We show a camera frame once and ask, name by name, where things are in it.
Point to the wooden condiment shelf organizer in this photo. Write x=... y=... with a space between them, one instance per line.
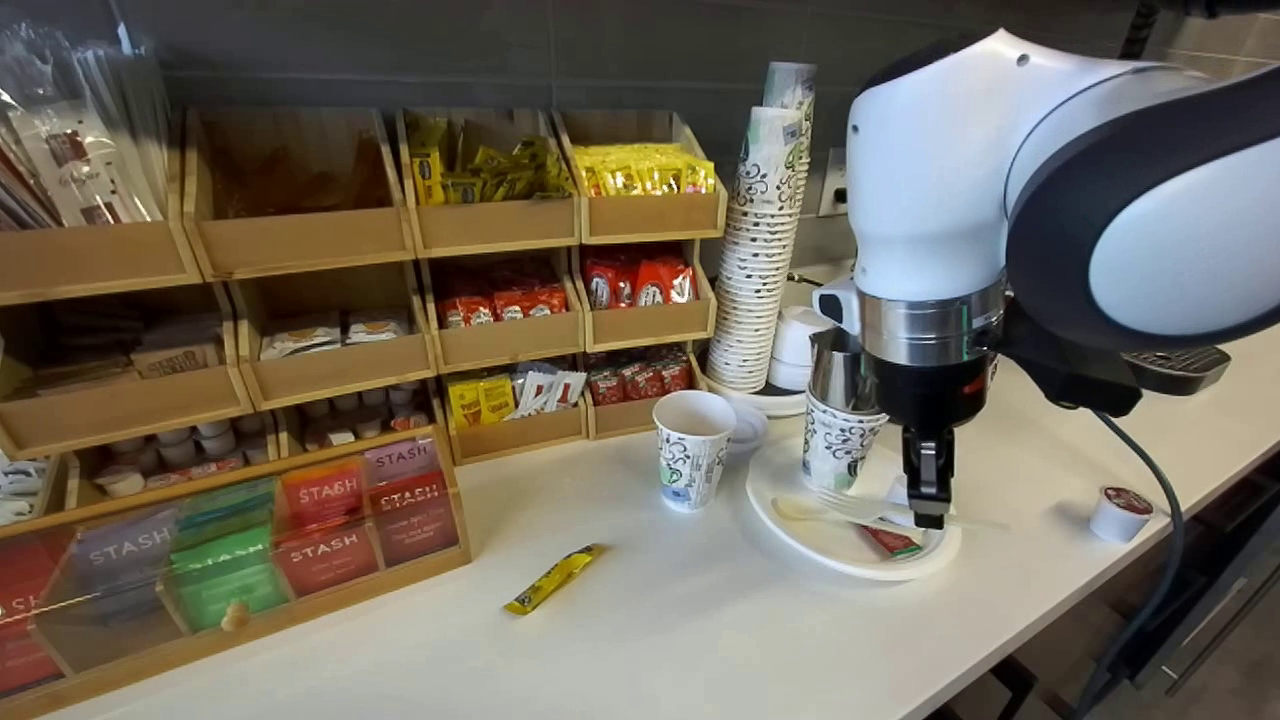
x=260 y=259

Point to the red packets middle bin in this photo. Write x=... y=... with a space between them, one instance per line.
x=637 y=283

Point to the patterned paper cup on plate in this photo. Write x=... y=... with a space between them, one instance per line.
x=835 y=446

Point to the wooden tea bag box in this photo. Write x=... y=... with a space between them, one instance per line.
x=126 y=588

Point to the yellow packets top bin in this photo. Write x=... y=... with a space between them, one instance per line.
x=640 y=171

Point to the red lid coffee pod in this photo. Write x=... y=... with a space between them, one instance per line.
x=1119 y=514

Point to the patterned paper cup front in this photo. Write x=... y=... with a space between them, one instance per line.
x=691 y=446

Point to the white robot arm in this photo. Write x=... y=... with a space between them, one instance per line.
x=1100 y=204

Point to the tall stack of paper cups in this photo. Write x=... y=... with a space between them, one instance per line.
x=761 y=225

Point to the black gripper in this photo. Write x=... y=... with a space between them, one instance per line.
x=928 y=405

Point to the metal milk pitcher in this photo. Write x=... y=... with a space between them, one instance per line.
x=837 y=373

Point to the stack of white lids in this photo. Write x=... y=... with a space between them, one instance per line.
x=792 y=351

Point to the yellow sweetener packet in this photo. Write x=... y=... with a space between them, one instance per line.
x=553 y=578

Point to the white round plate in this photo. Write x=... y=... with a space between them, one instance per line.
x=835 y=540

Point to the red sauce packet on plate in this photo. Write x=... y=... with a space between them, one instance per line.
x=886 y=540

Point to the white plastic spoon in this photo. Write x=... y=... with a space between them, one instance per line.
x=792 y=509

